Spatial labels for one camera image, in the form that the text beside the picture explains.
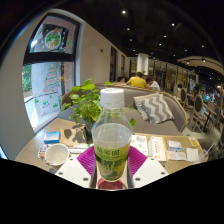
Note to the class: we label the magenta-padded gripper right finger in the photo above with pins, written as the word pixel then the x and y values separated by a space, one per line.
pixel 148 173

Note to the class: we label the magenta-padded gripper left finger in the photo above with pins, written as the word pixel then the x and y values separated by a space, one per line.
pixel 77 173

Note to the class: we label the green-label clear drink bottle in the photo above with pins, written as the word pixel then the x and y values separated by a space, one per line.
pixel 111 146

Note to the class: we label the white cardboard carton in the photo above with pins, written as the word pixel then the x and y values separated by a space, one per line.
pixel 157 148

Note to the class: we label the brown ceramic mug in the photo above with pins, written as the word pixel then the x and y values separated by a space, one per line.
pixel 56 154

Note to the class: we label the small white blue packet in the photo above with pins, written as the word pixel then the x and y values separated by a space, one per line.
pixel 175 146

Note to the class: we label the pill blister pack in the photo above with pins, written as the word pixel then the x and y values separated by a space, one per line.
pixel 41 151

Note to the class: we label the blue white flat box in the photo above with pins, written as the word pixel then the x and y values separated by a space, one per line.
pixel 52 137

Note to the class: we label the grey curved sofa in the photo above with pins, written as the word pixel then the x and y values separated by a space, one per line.
pixel 156 128

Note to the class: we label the white paper napkin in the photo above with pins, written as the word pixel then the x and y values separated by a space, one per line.
pixel 192 155

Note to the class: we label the grey white chevron pillow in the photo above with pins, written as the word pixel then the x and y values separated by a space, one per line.
pixel 155 108

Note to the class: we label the green potted plant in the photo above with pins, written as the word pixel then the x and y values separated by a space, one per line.
pixel 85 103

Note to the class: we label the group of dining chairs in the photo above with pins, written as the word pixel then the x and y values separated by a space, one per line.
pixel 200 103

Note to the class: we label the person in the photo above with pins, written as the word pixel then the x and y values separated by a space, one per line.
pixel 137 81
pixel 154 85

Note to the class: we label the window with festive decals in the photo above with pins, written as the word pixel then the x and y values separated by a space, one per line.
pixel 46 76

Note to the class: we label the white round pillar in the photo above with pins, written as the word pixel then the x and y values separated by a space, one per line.
pixel 142 63

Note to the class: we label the group of ceiling lights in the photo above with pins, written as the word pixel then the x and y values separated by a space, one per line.
pixel 163 30

